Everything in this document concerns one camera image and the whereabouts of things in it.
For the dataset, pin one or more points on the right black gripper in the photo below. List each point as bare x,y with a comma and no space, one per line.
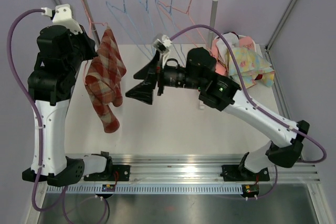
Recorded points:
144,91

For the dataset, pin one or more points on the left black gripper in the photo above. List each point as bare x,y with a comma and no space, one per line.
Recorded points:
88,42

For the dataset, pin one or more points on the pink wire hanger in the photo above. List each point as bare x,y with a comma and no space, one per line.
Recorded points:
92,24
187,13

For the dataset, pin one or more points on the brown plaid garment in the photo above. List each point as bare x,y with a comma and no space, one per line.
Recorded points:
103,80

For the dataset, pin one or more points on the blue wire hanger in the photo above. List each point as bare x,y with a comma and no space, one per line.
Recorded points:
123,10
163,8
145,6

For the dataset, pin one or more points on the white garment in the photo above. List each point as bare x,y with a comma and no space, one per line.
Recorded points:
232,40

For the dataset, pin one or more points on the floral pastel garment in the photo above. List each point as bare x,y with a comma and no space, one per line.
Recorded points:
253,67

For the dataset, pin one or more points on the salmon pink skirt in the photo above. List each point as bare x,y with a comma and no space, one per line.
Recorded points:
221,68

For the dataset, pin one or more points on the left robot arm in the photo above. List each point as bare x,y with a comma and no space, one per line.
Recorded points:
50,87

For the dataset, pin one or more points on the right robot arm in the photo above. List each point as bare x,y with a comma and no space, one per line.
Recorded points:
222,93

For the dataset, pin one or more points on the white plastic basket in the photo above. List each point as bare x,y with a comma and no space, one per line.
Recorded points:
241,36

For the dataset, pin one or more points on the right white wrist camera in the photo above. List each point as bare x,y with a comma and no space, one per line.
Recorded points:
163,45

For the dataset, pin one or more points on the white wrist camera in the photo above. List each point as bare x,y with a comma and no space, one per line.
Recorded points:
163,45
62,15

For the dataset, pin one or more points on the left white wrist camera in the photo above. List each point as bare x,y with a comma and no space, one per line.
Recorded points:
62,15

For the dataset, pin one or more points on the aluminium mounting rail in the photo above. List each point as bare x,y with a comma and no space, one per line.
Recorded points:
199,169

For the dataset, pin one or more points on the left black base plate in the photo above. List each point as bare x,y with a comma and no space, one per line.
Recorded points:
112,173

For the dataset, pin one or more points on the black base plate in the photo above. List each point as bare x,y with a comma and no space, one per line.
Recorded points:
112,173
233,173

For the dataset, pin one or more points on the white slotted cable duct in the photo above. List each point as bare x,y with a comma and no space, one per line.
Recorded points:
157,189

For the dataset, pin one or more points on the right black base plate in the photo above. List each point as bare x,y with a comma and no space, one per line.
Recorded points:
233,173

